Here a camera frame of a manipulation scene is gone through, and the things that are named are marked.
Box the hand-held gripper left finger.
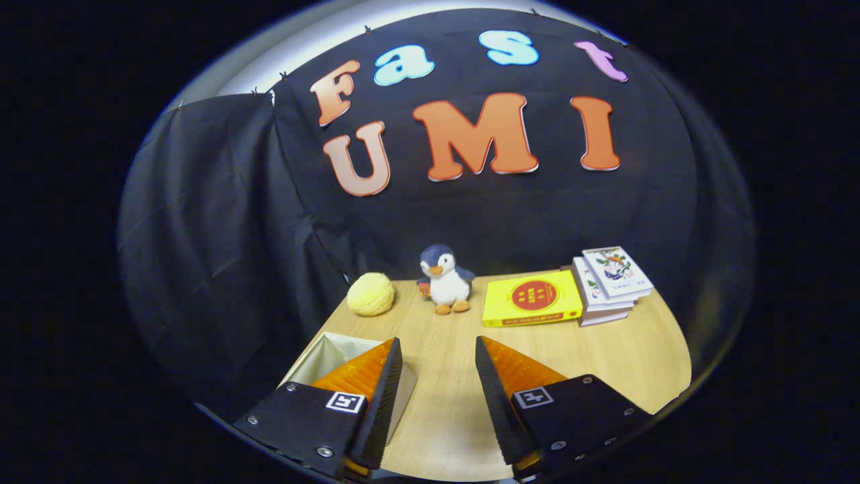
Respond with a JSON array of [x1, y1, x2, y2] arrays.
[[233, 337, 404, 480]]

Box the illustrated white book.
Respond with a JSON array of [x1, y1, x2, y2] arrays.
[[582, 246, 654, 300]]

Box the yellow plush bun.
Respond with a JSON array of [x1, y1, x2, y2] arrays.
[[347, 272, 396, 317]]

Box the yellow book with red circle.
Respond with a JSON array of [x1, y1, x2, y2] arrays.
[[482, 270, 584, 329]]

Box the beige fabric storage box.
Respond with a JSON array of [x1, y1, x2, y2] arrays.
[[279, 331, 418, 444]]

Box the penguin plush toy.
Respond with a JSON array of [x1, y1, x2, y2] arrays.
[[417, 243, 476, 315]]

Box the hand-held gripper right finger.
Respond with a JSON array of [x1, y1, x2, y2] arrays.
[[475, 335, 656, 480]]

